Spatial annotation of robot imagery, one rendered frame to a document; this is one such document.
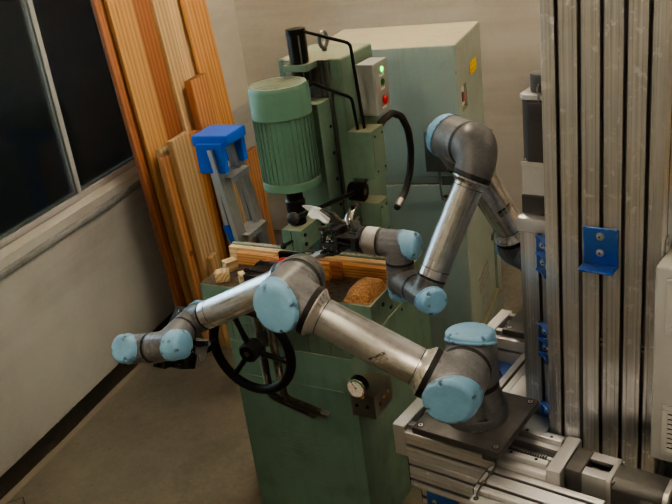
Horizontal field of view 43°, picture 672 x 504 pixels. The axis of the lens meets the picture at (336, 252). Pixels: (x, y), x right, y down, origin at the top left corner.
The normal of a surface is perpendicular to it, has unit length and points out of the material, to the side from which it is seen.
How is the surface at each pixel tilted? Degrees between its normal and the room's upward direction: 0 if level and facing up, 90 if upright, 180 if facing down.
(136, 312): 90
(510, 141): 90
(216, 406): 1
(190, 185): 87
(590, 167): 90
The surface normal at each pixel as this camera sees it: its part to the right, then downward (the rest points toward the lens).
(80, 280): 0.93, 0.04
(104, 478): -0.12, -0.91
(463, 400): -0.25, 0.48
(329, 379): -0.47, 0.41
